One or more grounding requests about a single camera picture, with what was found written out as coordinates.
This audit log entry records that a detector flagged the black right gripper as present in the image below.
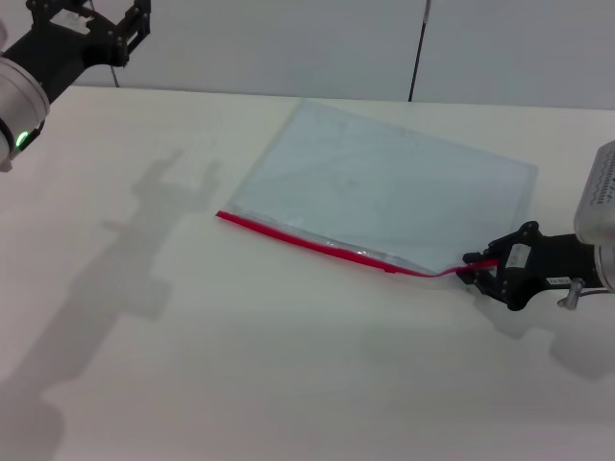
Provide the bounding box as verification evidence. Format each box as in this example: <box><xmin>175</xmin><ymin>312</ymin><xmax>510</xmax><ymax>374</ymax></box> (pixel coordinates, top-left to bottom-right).
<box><xmin>455</xmin><ymin>220</ymin><xmax>603</xmax><ymax>313</ymax></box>

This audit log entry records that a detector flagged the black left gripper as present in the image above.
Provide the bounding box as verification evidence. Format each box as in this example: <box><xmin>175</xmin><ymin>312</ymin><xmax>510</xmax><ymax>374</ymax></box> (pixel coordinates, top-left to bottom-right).
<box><xmin>0</xmin><ymin>0</ymin><xmax>153</xmax><ymax>106</ymax></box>

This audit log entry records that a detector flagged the clear document bag red zipper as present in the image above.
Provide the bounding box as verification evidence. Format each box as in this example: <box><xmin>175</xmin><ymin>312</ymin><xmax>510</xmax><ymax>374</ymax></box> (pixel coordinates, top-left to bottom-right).
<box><xmin>214</xmin><ymin>98</ymin><xmax>540</xmax><ymax>289</ymax></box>

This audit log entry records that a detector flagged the black vertical pole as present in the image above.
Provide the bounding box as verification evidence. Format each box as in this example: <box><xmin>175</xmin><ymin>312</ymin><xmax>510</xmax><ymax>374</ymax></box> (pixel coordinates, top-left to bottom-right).
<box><xmin>407</xmin><ymin>0</ymin><xmax>432</xmax><ymax>103</ymax></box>

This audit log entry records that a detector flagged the silver right wrist cable connector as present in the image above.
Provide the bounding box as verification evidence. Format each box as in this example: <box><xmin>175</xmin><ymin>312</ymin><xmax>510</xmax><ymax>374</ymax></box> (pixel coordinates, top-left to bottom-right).
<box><xmin>556</xmin><ymin>277</ymin><xmax>615</xmax><ymax>311</ymax></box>

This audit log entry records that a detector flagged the right wrist camera housing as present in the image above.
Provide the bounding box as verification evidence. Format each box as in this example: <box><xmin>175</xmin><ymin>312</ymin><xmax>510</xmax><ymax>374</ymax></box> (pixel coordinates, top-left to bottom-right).
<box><xmin>574</xmin><ymin>140</ymin><xmax>615</xmax><ymax>247</ymax></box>

